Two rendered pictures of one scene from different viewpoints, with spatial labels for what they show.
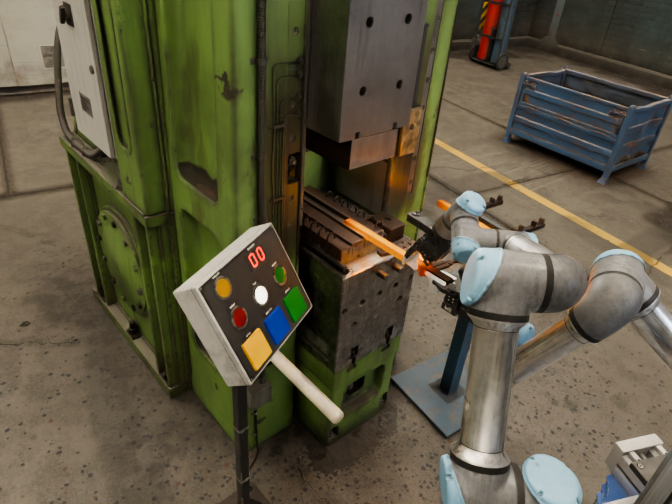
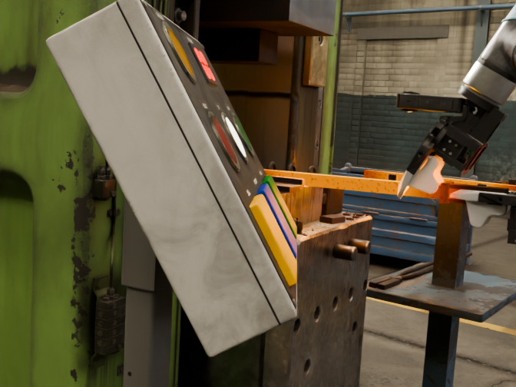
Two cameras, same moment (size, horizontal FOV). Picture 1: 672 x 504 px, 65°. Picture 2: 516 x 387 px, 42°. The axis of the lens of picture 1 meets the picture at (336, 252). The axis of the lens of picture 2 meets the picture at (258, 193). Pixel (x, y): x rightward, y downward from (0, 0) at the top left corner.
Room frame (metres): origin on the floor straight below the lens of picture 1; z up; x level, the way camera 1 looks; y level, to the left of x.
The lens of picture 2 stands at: (0.39, 0.37, 1.12)
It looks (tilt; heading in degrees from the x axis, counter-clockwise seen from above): 7 degrees down; 342
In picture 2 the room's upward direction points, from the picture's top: 3 degrees clockwise
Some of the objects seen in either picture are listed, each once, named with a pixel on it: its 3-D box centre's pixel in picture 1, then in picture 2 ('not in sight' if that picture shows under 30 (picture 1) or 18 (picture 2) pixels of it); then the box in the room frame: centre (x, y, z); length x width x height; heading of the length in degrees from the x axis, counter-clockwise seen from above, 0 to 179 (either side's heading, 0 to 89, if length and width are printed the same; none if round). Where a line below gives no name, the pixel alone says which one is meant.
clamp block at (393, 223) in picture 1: (385, 227); (310, 196); (1.69, -0.18, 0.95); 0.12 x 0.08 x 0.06; 44
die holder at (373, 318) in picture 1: (328, 273); (209, 312); (1.72, 0.02, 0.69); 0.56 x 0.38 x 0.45; 44
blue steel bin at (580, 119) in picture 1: (583, 120); (388, 214); (5.15, -2.32, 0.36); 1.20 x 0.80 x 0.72; 39
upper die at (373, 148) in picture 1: (330, 127); (214, 4); (1.68, 0.06, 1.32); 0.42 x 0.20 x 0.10; 44
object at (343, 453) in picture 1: (347, 433); not in sight; (1.49, -0.12, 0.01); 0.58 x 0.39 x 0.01; 134
